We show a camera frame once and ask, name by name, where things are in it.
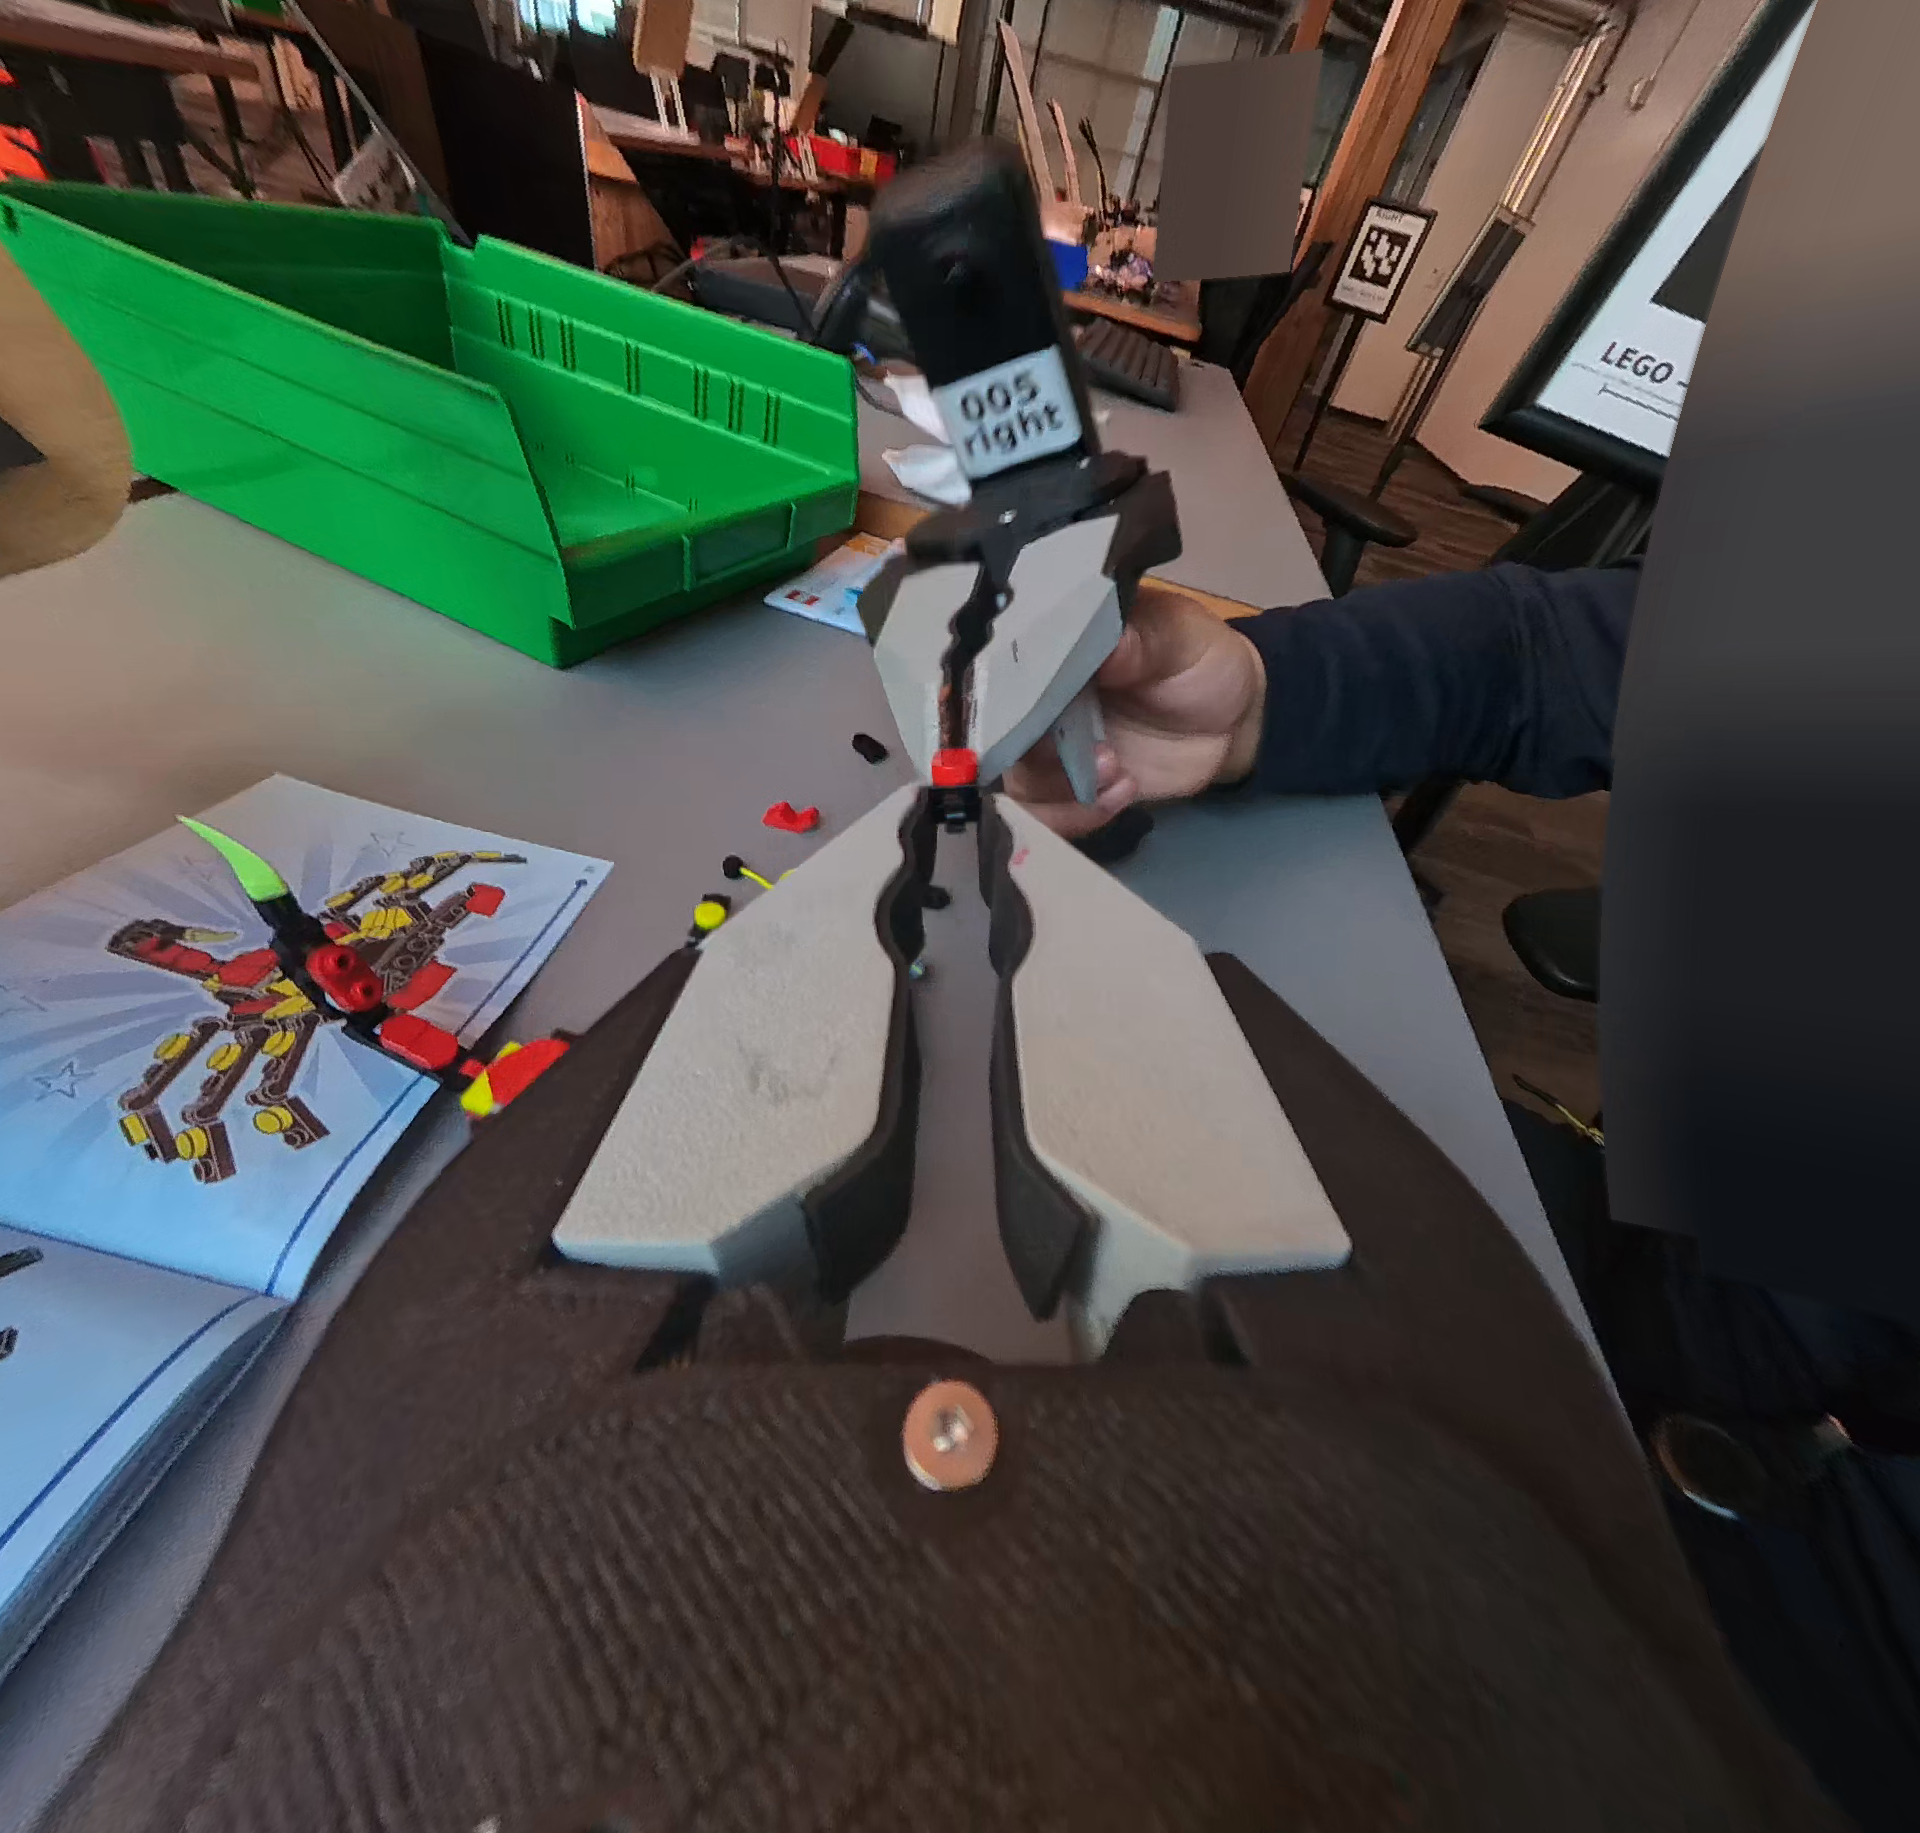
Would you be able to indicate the green plastic bin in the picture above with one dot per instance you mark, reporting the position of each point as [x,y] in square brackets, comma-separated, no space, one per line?
[375,364]

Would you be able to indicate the small red black toy brick piece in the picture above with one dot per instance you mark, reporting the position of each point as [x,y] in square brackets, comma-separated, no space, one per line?
[953,768]

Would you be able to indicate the blue box with white lid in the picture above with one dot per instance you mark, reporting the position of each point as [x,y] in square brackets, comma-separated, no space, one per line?
[1067,267]

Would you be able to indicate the person's right hand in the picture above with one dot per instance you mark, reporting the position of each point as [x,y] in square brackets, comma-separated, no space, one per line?
[1185,693]

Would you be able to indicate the person's right forearm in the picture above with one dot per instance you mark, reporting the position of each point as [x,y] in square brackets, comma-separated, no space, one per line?
[1425,679]

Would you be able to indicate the small marker sign on stand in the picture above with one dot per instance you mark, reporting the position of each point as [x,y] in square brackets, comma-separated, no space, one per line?
[1383,259]

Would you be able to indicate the red yellow toy brick scorpion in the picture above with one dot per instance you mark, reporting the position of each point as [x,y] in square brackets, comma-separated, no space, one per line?
[348,973]

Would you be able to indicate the white paper bags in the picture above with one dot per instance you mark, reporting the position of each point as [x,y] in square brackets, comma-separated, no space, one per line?
[921,468]

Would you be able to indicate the wooden pillar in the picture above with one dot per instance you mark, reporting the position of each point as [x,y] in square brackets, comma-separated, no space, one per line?
[1395,94]

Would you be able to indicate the open building instruction booklet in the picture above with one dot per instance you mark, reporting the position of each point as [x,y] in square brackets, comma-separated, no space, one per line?
[195,1219]

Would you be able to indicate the black keyboard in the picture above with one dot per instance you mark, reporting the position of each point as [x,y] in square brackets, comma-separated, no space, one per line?
[1125,362]

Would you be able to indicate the framed marker sign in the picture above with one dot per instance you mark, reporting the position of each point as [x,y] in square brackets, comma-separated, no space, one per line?
[1635,364]

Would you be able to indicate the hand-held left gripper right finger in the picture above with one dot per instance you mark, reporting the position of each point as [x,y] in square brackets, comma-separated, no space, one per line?
[1155,1098]

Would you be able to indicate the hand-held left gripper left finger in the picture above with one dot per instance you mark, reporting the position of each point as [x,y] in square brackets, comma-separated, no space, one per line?
[751,1084]

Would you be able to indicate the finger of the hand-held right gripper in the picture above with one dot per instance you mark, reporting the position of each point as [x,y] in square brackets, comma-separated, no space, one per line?
[1050,634]
[912,649]

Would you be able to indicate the small white blue leaflet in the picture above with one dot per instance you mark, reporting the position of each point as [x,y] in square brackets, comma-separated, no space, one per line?
[816,596]

